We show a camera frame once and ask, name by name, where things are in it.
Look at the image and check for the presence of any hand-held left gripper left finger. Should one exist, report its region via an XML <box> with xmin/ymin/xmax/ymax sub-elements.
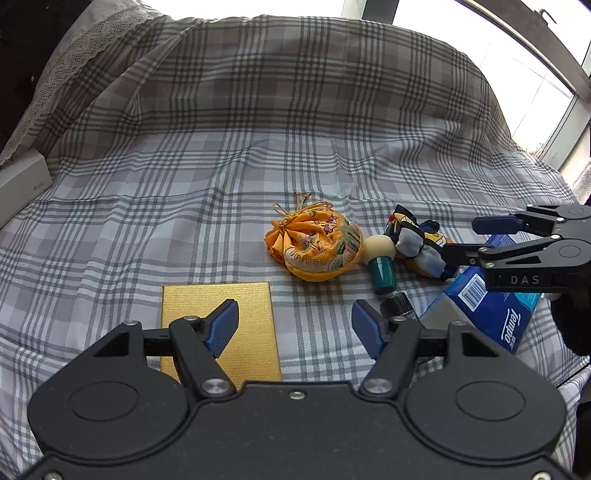
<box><xmin>92</xmin><ymin>299</ymin><xmax>241</xmax><ymax>400</ymax></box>

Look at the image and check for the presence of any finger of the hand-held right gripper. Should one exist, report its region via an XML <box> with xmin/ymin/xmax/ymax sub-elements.
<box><xmin>472</xmin><ymin>204</ymin><xmax>591</xmax><ymax>238</ymax></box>
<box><xmin>441</xmin><ymin>235</ymin><xmax>561</xmax><ymax>274</ymax></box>

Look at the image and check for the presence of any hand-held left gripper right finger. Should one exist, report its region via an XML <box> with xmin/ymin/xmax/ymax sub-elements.
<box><xmin>351</xmin><ymin>299</ymin><xmax>502</xmax><ymax>398</ymax></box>

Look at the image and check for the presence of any small plush toy figure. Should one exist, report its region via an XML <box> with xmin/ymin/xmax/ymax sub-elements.
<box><xmin>385</xmin><ymin>204</ymin><xmax>458</xmax><ymax>282</ymax></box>

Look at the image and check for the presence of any gold cardboard box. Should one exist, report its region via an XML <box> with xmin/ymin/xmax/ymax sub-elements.
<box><xmin>161</xmin><ymin>281</ymin><xmax>282</xmax><ymax>384</ymax></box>

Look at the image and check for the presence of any blue tissue pack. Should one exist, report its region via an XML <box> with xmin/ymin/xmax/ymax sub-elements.
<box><xmin>418</xmin><ymin>234</ymin><xmax>541</xmax><ymax>355</ymax></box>

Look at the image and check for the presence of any teal doll cream head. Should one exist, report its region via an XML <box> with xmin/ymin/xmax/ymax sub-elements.
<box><xmin>362</xmin><ymin>233</ymin><xmax>398</xmax><ymax>296</ymax></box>

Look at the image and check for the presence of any orange embroidered pouch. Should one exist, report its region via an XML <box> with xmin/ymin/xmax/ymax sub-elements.
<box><xmin>264</xmin><ymin>191</ymin><xmax>365</xmax><ymax>282</ymax></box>

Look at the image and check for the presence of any grey plaid bed sheet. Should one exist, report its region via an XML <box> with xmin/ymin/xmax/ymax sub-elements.
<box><xmin>0</xmin><ymin>14</ymin><xmax>591</xmax><ymax>462</ymax></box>

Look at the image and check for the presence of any white phone box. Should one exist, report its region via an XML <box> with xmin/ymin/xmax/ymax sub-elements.
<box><xmin>0</xmin><ymin>148</ymin><xmax>52</xmax><ymax>229</ymax></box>

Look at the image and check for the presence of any white lace-trimmed cloth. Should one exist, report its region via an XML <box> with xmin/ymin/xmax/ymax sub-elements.
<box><xmin>0</xmin><ymin>4</ymin><xmax>162</xmax><ymax>167</ymax></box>

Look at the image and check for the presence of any window frame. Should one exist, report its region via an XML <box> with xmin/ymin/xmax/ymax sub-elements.
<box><xmin>342</xmin><ymin>0</ymin><xmax>591</xmax><ymax>185</ymax></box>

